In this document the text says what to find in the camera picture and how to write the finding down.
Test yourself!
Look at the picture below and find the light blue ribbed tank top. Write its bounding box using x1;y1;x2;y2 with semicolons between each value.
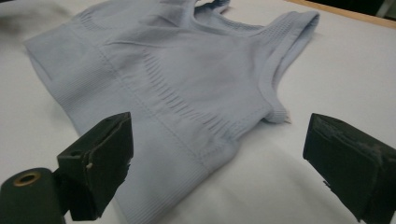
23;0;321;224

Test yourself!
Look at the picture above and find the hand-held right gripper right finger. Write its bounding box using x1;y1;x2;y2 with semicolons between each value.
303;113;396;224

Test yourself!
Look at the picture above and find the white table mat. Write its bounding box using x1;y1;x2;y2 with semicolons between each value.
0;0;396;224

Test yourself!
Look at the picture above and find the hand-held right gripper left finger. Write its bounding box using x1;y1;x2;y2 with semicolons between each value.
56;111;134;222

